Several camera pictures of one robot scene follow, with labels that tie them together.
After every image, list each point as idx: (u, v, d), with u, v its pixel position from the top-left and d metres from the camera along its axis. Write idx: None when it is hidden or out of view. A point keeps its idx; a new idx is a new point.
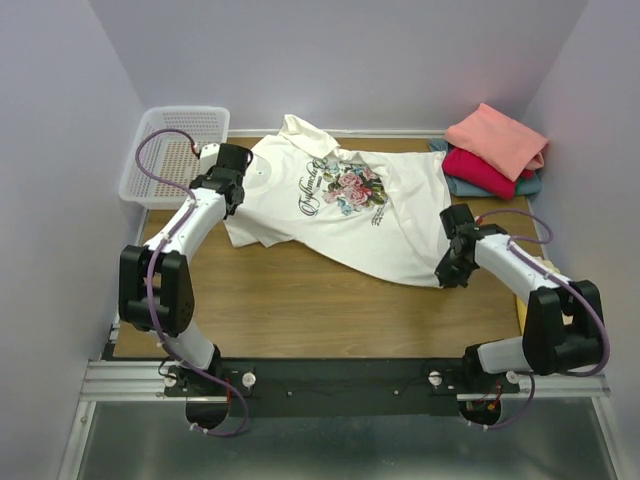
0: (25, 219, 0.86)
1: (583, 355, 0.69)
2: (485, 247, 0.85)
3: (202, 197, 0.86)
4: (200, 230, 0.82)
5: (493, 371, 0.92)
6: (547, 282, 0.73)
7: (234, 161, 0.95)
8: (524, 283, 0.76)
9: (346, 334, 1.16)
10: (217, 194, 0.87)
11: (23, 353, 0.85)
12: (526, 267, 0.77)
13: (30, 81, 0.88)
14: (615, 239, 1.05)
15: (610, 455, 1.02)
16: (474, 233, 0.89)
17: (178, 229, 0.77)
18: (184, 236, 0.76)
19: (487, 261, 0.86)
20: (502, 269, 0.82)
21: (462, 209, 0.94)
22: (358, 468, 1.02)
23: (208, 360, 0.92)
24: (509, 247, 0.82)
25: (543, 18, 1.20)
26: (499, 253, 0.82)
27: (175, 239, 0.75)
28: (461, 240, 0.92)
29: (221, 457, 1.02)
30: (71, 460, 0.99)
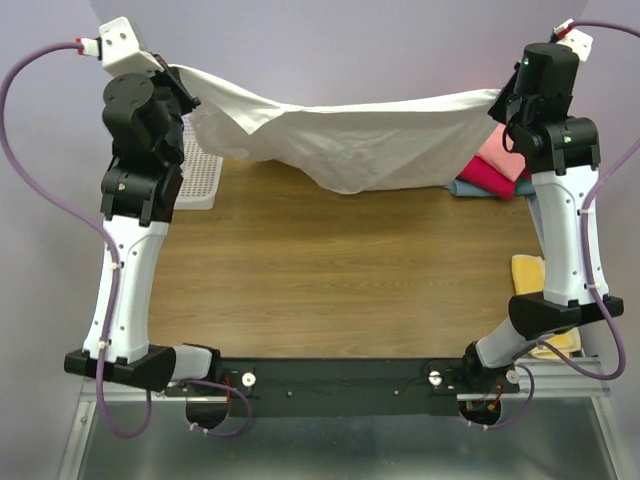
0: (26, 215, 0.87)
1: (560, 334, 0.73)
2: (557, 189, 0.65)
3: (124, 240, 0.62)
4: (147, 277, 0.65)
5: (493, 363, 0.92)
6: (583, 292, 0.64)
7: (146, 135, 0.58)
8: (560, 274, 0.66)
9: (347, 334, 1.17)
10: (142, 228, 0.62)
11: (24, 349, 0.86)
12: (577, 254, 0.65)
13: (30, 80, 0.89)
14: (616, 237, 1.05)
15: (612, 455, 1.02)
16: (561, 146, 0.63)
17: (113, 317, 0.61)
18: (123, 327, 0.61)
19: (542, 196, 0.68)
20: (550, 229, 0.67)
21: (560, 75, 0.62)
22: (358, 468, 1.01)
23: (206, 368, 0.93)
24: (582, 214, 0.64)
25: (540, 20, 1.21)
26: (565, 215, 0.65)
27: (113, 336, 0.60)
28: (539, 137, 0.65)
29: (221, 456, 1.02)
30: (71, 460, 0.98)
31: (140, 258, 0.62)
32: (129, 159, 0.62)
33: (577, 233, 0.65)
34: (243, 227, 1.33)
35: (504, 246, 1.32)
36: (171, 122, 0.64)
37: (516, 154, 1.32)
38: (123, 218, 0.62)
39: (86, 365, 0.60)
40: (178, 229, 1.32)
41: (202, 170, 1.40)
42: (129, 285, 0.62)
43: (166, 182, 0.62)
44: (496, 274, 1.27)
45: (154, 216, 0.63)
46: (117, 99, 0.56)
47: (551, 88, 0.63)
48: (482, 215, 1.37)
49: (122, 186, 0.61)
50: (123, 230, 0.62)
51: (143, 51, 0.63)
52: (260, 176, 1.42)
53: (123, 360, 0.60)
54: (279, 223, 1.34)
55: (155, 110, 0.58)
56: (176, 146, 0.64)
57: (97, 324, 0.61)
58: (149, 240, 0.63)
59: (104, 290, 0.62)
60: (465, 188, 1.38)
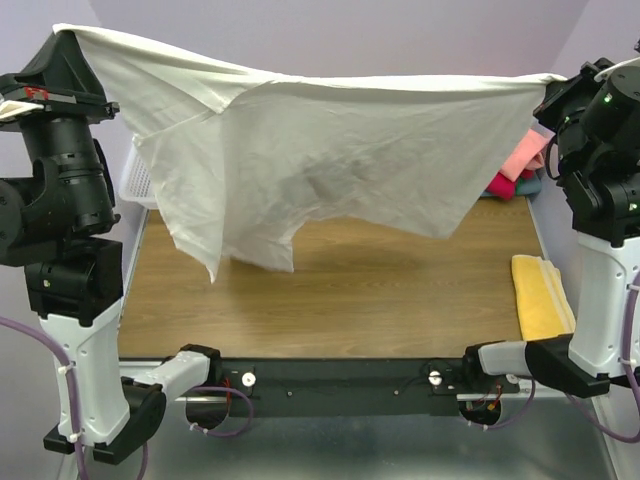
0: None
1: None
2: (610, 264, 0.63)
3: (68, 340, 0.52)
4: (108, 361, 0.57)
5: (494, 372, 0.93)
6: (615, 364, 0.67)
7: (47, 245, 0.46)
8: (593, 343, 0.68)
9: (346, 335, 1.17)
10: (80, 331, 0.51)
11: (22, 348, 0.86)
12: (617, 328, 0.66)
13: None
14: None
15: (611, 454, 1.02)
16: (624, 215, 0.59)
17: (79, 408, 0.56)
18: (93, 418, 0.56)
19: (592, 261, 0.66)
20: (595, 297, 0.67)
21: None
22: (358, 468, 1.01)
23: (204, 375, 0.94)
24: (630, 291, 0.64)
25: None
26: (613, 290, 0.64)
27: (85, 425, 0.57)
28: (599, 200, 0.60)
29: (221, 456, 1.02)
30: (71, 462, 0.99)
31: (92, 354, 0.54)
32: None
33: (620, 310, 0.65)
34: None
35: (504, 246, 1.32)
36: (79, 191, 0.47)
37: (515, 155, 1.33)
38: (58, 317, 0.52)
39: (64, 445, 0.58)
40: None
41: None
42: (88, 382, 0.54)
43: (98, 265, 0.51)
44: (496, 274, 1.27)
45: (95, 310, 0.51)
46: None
47: (626, 151, 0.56)
48: (482, 215, 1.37)
49: (49, 284, 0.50)
50: (61, 328, 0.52)
51: (1, 105, 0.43)
52: None
53: (102, 444, 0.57)
54: None
55: (40, 224, 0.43)
56: (98, 219, 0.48)
57: (65, 413, 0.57)
58: (97, 336, 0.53)
59: (61, 382, 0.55)
60: None
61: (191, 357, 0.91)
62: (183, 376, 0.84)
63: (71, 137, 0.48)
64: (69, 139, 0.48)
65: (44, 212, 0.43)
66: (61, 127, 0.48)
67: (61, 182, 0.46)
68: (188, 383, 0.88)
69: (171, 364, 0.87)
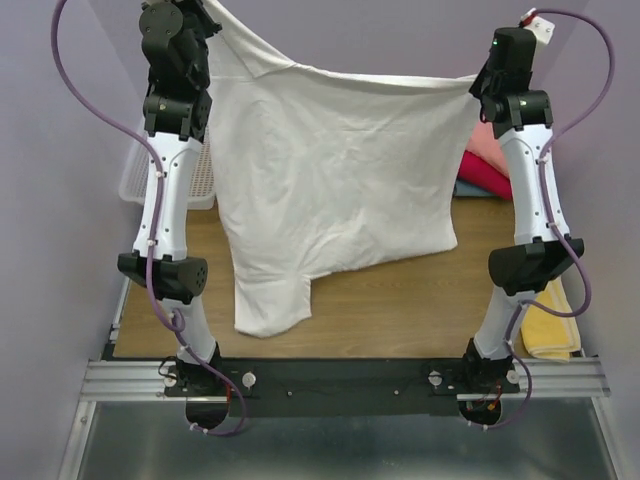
0: (26, 215, 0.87)
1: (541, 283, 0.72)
2: (515, 144, 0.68)
3: (167, 153, 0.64)
4: (186, 192, 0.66)
5: (490, 354, 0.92)
6: (544, 231, 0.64)
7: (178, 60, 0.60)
8: (524, 218, 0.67)
9: (347, 334, 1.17)
10: (182, 143, 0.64)
11: (23, 350, 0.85)
12: (538, 196, 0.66)
13: (31, 79, 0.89)
14: (616, 237, 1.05)
15: (611, 454, 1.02)
16: (518, 108, 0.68)
17: (159, 219, 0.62)
18: (168, 229, 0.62)
19: (507, 152, 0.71)
20: (515, 180, 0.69)
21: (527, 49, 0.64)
22: (359, 468, 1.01)
23: (210, 353, 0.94)
24: (540, 163, 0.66)
25: None
26: (525, 165, 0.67)
27: (159, 237, 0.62)
28: (499, 104, 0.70)
29: (221, 456, 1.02)
30: (71, 461, 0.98)
31: (181, 170, 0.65)
32: (164, 81, 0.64)
33: (535, 180, 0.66)
34: None
35: (503, 247, 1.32)
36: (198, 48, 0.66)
37: None
38: (165, 135, 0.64)
39: (138, 263, 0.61)
40: None
41: (202, 169, 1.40)
42: (172, 193, 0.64)
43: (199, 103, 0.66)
44: None
45: (193, 133, 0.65)
46: (152, 28, 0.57)
47: (514, 63, 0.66)
48: (482, 215, 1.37)
49: (163, 106, 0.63)
50: (165, 145, 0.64)
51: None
52: None
53: (169, 257, 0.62)
54: None
55: (182, 41, 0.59)
56: (204, 71, 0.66)
57: (145, 227, 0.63)
58: (188, 154, 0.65)
59: (148, 199, 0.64)
60: (465, 189, 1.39)
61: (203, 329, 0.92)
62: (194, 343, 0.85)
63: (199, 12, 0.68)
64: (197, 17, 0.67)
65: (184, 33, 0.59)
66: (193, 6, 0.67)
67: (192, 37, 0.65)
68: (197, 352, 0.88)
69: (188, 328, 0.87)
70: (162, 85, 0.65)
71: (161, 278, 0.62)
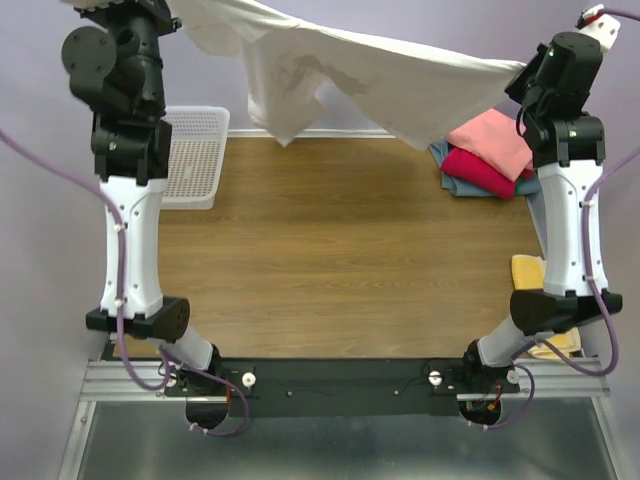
0: (26, 214, 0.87)
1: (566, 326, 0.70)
2: (559, 181, 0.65)
3: (125, 200, 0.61)
4: (152, 234, 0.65)
5: (492, 363, 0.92)
6: (580, 282, 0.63)
7: (122, 94, 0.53)
8: (559, 265, 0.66)
9: (347, 334, 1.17)
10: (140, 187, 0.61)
11: (24, 350, 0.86)
12: (577, 245, 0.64)
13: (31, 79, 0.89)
14: (617, 237, 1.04)
15: (611, 454, 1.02)
16: (567, 138, 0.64)
17: (125, 276, 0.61)
18: (137, 284, 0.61)
19: (548, 189, 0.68)
20: (554, 221, 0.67)
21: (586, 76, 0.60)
22: (358, 468, 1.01)
23: (208, 360, 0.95)
24: (583, 207, 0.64)
25: None
26: (566, 209, 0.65)
27: (128, 294, 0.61)
28: (543, 130, 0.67)
29: (221, 457, 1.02)
30: (71, 461, 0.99)
31: (143, 216, 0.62)
32: (111, 116, 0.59)
33: (576, 228, 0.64)
34: (243, 227, 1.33)
35: (504, 247, 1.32)
36: (148, 68, 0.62)
37: (516, 155, 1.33)
38: (118, 178, 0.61)
39: (107, 324, 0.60)
40: (179, 229, 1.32)
41: (202, 169, 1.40)
42: (137, 243, 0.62)
43: (155, 134, 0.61)
44: (496, 274, 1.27)
45: (150, 172, 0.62)
46: (78, 64, 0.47)
47: (570, 87, 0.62)
48: (482, 215, 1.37)
49: (114, 147, 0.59)
50: (122, 190, 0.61)
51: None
52: (264, 176, 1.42)
53: (141, 315, 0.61)
54: (281, 223, 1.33)
55: (122, 74, 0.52)
56: (156, 99, 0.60)
57: (111, 283, 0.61)
58: (149, 200, 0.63)
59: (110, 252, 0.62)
60: (465, 188, 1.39)
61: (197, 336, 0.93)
62: (189, 353, 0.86)
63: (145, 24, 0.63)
64: (141, 30, 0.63)
65: (125, 64, 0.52)
66: (137, 16, 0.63)
67: (139, 56, 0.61)
68: (194, 360, 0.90)
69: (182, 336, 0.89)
70: (109, 119, 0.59)
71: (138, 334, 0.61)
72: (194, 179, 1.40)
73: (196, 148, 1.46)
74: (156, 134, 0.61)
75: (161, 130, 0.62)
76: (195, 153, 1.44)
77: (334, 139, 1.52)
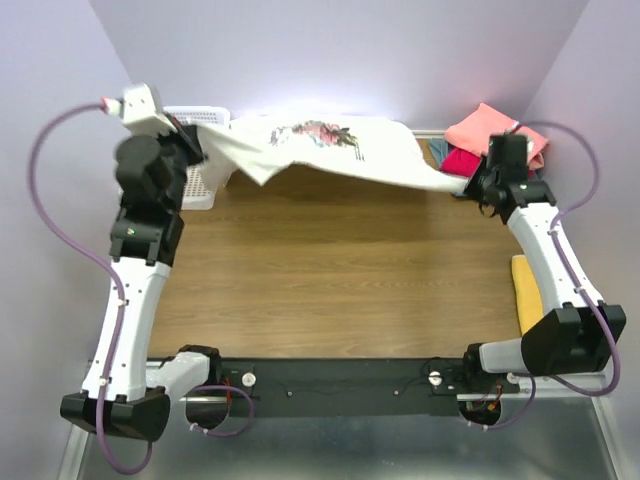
0: (25, 214, 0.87)
1: (579, 367, 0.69)
2: (524, 221, 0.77)
3: (130, 279, 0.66)
4: (146, 322, 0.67)
5: (492, 370, 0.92)
6: (575, 296, 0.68)
7: (154, 187, 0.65)
8: (550, 288, 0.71)
9: (347, 334, 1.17)
10: (149, 268, 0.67)
11: (23, 350, 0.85)
12: (560, 266, 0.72)
13: (31, 80, 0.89)
14: (614, 237, 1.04)
15: (611, 455, 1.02)
16: (520, 192, 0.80)
17: (114, 356, 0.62)
18: (125, 364, 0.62)
19: (519, 232, 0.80)
20: (533, 252, 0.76)
21: (518, 149, 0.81)
22: (358, 468, 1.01)
23: (207, 372, 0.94)
24: (551, 233, 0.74)
25: (542, 19, 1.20)
26: (539, 238, 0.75)
27: (114, 373, 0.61)
28: (500, 193, 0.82)
29: (222, 456, 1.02)
30: (71, 460, 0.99)
31: (145, 294, 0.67)
32: (137, 208, 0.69)
33: (553, 251, 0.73)
34: (243, 227, 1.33)
35: (504, 247, 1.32)
36: (175, 180, 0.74)
37: None
38: (129, 259, 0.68)
39: (85, 407, 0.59)
40: None
41: None
42: (132, 324, 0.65)
43: (170, 228, 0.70)
44: (496, 274, 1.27)
45: (160, 256, 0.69)
46: (126, 156, 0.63)
47: (511, 157, 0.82)
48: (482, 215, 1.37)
49: (132, 233, 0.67)
50: (129, 270, 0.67)
51: (159, 114, 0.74)
52: None
53: (122, 398, 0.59)
54: (280, 223, 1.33)
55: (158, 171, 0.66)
56: (175, 200, 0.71)
57: (99, 363, 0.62)
58: (154, 281, 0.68)
59: (104, 332, 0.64)
60: None
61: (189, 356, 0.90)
62: (186, 379, 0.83)
63: (184, 147, 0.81)
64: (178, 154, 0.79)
65: (161, 162, 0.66)
66: (176, 143, 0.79)
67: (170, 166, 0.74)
68: (191, 383, 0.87)
69: (174, 364, 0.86)
70: (133, 213, 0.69)
71: (112, 424, 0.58)
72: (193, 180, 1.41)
73: None
74: (171, 226, 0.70)
75: (176, 226, 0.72)
76: None
77: None
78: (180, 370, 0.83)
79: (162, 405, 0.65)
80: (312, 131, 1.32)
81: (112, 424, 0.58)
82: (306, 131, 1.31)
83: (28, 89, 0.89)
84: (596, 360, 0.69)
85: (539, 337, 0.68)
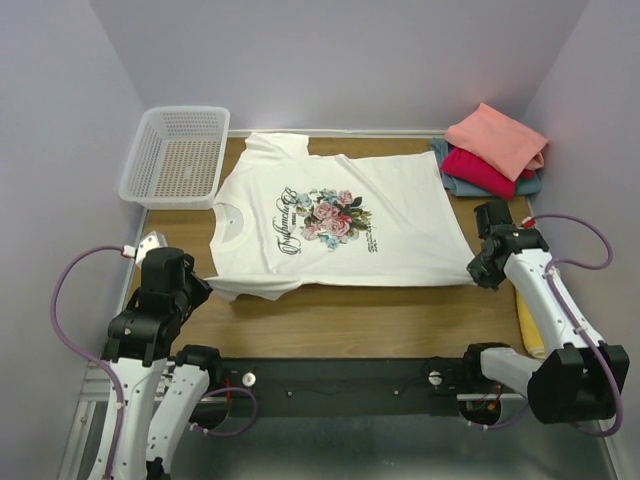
0: (23, 212, 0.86)
1: (588, 412, 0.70)
2: (520, 267, 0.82)
3: (129, 380, 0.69)
4: (147, 417, 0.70)
5: (490, 376, 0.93)
6: (575, 338, 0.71)
7: (166, 282, 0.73)
8: (550, 330, 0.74)
9: (346, 334, 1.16)
10: (146, 369, 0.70)
11: (22, 350, 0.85)
12: (556, 306, 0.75)
13: (29, 79, 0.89)
14: (615, 237, 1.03)
15: (612, 455, 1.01)
16: (511, 236, 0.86)
17: (116, 453, 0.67)
18: (125, 462, 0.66)
19: (518, 282, 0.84)
20: (531, 298, 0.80)
21: (503, 213, 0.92)
22: (358, 468, 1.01)
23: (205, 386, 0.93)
24: (547, 276, 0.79)
25: (542, 17, 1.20)
26: (533, 282, 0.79)
27: (116, 471, 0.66)
28: (495, 242, 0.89)
29: (221, 458, 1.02)
30: (72, 459, 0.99)
31: (143, 395, 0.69)
32: (141, 306, 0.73)
33: (549, 292, 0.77)
34: None
35: None
36: (186, 295, 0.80)
37: (517, 155, 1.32)
38: (128, 360, 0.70)
39: None
40: (178, 229, 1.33)
41: (201, 170, 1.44)
42: (131, 422, 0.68)
43: (167, 324, 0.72)
44: None
45: (156, 355, 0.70)
46: (155, 254, 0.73)
47: (497, 216, 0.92)
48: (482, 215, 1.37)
49: (128, 329, 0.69)
50: (128, 371, 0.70)
51: (155, 238, 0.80)
52: None
53: None
54: None
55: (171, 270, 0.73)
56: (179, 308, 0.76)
57: (101, 460, 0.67)
58: (150, 379, 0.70)
59: (109, 426, 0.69)
60: (464, 188, 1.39)
61: (187, 383, 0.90)
62: (185, 416, 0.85)
63: (189, 278, 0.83)
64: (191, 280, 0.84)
65: (178, 263, 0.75)
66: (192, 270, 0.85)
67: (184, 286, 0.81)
68: (191, 407, 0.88)
69: (171, 400, 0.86)
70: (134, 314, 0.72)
71: None
72: (193, 179, 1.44)
73: (196, 147, 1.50)
74: (169, 322, 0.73)
75: (172, 326, 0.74)
76: (193, 150, 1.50)
77: (335, 139, 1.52)
78: (178, 411, 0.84)
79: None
80: (325, 228, 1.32)
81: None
82: (318, 227, 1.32)
83: (26, 90, 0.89)
84: (605, 405, 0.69)
85: (545, 380, 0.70)
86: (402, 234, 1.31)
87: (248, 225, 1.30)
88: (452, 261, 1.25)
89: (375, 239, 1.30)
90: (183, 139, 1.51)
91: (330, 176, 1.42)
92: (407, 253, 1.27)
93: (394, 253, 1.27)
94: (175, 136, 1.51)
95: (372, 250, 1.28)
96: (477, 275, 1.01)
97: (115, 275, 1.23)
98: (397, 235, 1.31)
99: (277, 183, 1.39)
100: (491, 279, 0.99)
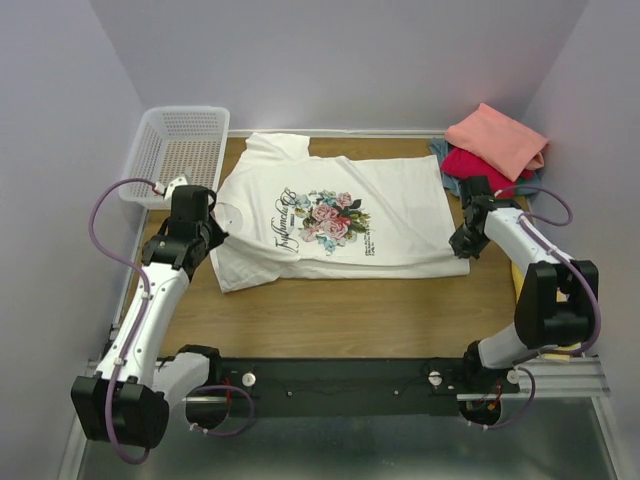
0: (23, 213, 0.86)
1: (574, 335, 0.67)
2: (496, 220, 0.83)
3: (157, 279, 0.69)
4: (164, 323, 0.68)
5: (492, 365, 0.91)
6: (548, 258, 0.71)
7: (193, 211, 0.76)
8: (525, 258, 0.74)
9: (346, 334, 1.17)
10: (175, 270, 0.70)
11: (21, 350, 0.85)
12: (529, 240, 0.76)
13: (30, 82, 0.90)
14: (615, 236, 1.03)
15: (611, 454, 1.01)
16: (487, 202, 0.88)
17: (133, 340, 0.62)
18: (140, 349, 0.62)
19: (495, 234, 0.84)
20: (508, 241, 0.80)
21: (482, 182, 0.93)
22: (358, 468, 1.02)
23: (204, 371, 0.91)
24: (519, 222, 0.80)
25: (542, 17, 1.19)
26: (505, 226, 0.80)
27: (130, 357, 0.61)
28: (474, 210, 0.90)
29: (221, 456, 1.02)
30: (72, 459, 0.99)
31: (168, 293, 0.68)
32: (170, 233, 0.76)
33: (523, 232, 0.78)
34: None
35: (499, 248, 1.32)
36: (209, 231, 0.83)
37: (517, 154, 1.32)
38: (158, 264, 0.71)
39: (96, 388, 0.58)
40: None
41: (201, 169, 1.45)
42: (154, 313, 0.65)
43: (195, 246, 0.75)
44: (497, 274, 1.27)
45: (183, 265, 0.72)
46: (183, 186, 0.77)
47: (476, 186, 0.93)
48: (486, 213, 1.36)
49: (163, 243, 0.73)
50: (158, 273, 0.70)
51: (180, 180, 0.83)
52: None
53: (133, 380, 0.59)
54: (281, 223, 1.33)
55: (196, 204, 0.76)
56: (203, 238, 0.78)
57: (116, 347, 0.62)
58: (176, 283, 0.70)
59: (128, 319, 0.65)
60: None
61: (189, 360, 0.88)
62: (182, 385, 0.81)
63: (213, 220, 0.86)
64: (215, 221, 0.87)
65: (203, 197, 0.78)
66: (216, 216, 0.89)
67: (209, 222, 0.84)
68: (187, 390, 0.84)
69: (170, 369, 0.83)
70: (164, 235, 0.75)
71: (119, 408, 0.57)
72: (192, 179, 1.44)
73: (196, 147, 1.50)
74: (196, 246, 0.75)
75: (199, 251, 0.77)
76: (193, 150, 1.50)
77: (335, 138, 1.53)
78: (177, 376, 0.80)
79: (163, 406, 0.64)
80: (323, 229, 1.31)
81: (119, 408, 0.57)
82: (317, 228, 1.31)
83: (26, 93, 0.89)
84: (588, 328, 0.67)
85: (527, 303, 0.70)
86: (401, 236, 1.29)
87: (248, 225, 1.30)
88: (453, 267, 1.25)
89: (373, 242, 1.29)
90: (183, 139, 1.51)
91: (330, 177, 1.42)
92: (408, 254, 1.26)
93: (393, 258, 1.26)
94: (175, 136, 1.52)
95: (369, 254, 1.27)
96: (460, 245, 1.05)
97: (115, 275, 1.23)
98: (394, 236, 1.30)
99: (276, 184, 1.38)
100: (478, 245, 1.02)
